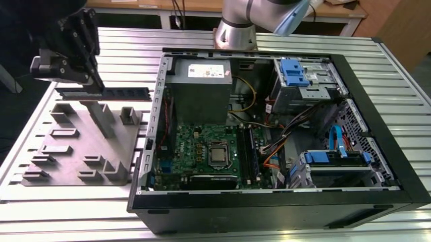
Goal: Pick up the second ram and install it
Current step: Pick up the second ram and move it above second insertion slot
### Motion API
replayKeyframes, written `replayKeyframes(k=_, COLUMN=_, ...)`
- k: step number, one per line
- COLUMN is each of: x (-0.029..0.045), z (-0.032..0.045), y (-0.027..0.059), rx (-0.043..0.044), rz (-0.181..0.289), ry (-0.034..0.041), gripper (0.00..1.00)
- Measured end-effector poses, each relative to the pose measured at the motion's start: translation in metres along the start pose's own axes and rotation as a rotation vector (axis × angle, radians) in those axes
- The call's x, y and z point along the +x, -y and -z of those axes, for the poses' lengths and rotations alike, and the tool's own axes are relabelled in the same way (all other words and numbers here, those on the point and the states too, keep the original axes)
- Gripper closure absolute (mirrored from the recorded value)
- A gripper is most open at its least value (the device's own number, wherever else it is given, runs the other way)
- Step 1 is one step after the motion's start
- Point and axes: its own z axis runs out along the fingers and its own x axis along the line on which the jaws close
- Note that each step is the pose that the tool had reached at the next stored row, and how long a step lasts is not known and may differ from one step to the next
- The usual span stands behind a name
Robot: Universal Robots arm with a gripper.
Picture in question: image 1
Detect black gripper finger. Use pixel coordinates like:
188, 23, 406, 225
55, 8, 106, 95
31, 53, 95, 86

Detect grey chair leg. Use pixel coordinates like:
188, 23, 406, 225
0, 64, 24, 94

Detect grey parts rack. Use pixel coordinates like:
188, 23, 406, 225
20, 99, 151, 187

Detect grey power supply unit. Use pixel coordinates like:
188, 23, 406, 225
167, 59, 234, 125

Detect green motherboard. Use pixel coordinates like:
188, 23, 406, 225
151, 123, 270, 190

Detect black CPU socket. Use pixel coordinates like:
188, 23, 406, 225
204, 140, 234, 169

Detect silver CPU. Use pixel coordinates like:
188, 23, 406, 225
207, 147, 230, 164

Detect black graphics card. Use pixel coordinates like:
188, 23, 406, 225
182, 173, 240, 190

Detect blue disk carrier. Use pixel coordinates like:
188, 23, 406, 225
279, 58, 310, 87
304, 150, 374, 167

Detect black PC case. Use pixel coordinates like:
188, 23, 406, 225
126, 46, 431, 235

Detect metal drive cage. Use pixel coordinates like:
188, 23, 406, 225
288, 150, 395, 189
271, 57, 348, 114

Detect brown wooden cabinet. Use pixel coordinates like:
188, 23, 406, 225
352, 0, 431, 74

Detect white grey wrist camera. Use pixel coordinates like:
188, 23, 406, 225
30, 48, 55, 79

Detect black cable metal plug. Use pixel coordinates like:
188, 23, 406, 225
170, 0, 186, 29

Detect red wire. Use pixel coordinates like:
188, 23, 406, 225
158, 97, 174, 150

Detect yellow wire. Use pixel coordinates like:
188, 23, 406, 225
228, 76, 258, 113

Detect orange wire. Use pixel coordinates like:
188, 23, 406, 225
263, 148, 282, 169

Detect black wire bundle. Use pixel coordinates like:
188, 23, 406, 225
260, 104, 324, 154

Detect wooden desk white frame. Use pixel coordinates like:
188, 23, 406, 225
86, 0, 369, 37

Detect blue flat data cable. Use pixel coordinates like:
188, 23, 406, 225
328, 125, 350, 159

